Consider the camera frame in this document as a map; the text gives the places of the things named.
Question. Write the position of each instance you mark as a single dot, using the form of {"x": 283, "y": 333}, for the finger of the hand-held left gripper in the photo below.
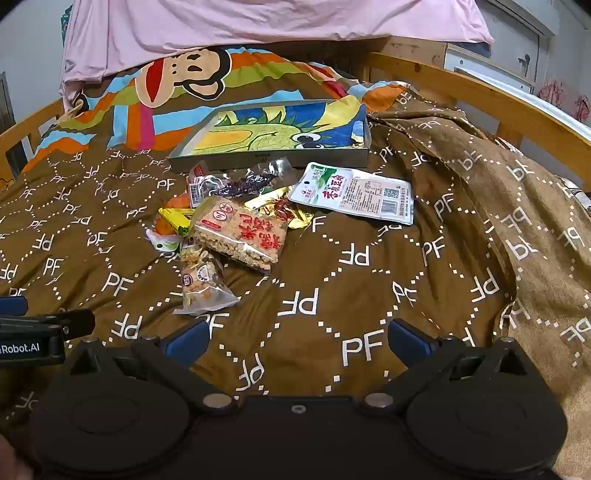
{"x": 11, "y": 305}
{"x": 69, "y": 322}

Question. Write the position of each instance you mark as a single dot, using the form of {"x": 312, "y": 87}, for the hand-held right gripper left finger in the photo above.
{"x": 187, "y": 342}

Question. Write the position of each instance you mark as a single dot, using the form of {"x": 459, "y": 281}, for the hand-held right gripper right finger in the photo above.
{"x": 407, "y": 339}

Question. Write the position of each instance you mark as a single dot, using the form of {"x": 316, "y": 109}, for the clear mixed nut packet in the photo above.
{"x": 203, "y": 281}

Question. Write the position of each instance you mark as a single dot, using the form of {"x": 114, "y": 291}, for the red label rice crisp packet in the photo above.
{"x": 240, "y": 235}

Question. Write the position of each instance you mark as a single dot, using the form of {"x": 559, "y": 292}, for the yellow snack packet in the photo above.
{"x": 175, "y": 217}

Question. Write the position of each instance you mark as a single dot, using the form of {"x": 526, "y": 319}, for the orange snack packet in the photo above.
{"x": 178, "y": 201}

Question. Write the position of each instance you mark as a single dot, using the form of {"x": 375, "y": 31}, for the white green tofu packet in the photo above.
{"x": 360, "y": 194}

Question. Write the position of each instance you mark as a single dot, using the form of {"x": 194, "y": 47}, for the gold snack packet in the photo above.
{"x": 288, "y": 213}

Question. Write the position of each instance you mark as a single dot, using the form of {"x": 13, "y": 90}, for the dark clear snack packet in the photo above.
{"x": 240, "y": 184}

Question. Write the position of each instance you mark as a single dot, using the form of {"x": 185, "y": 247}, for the grey tray box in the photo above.
{"x": 277, "y": 161}

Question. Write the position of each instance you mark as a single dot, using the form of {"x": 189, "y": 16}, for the brown monkey print quilt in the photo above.
{"x": 323, "y": 277}

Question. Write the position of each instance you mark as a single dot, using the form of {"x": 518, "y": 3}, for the small white snack packet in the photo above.
{"x": 161, "y": 240}

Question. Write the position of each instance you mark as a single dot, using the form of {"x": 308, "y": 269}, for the white cabinet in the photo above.
{"x": 489, "y": 64}

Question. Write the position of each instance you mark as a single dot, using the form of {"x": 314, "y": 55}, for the pink bed sheet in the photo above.
{"x": 231, "y": 27}

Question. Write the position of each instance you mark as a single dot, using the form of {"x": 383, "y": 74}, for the wooden bed frame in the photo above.
{"x": 485, "y": 99}

